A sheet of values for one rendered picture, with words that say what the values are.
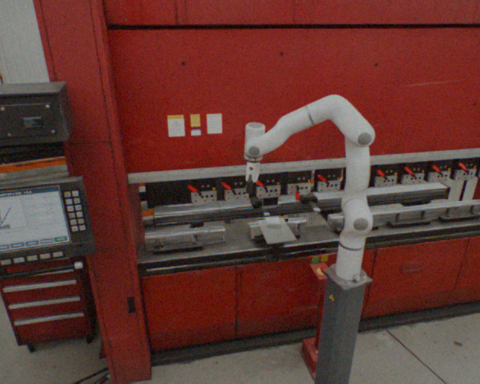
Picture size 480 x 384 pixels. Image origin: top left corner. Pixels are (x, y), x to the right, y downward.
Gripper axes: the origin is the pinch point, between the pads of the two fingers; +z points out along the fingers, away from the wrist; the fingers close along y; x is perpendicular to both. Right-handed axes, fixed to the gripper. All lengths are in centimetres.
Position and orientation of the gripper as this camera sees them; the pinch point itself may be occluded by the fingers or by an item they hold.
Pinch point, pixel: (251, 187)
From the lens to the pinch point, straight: 179.7
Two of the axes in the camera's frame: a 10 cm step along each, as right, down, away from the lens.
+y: 2.0, -5.1, 8.4
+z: -0.4, 8.5, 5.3
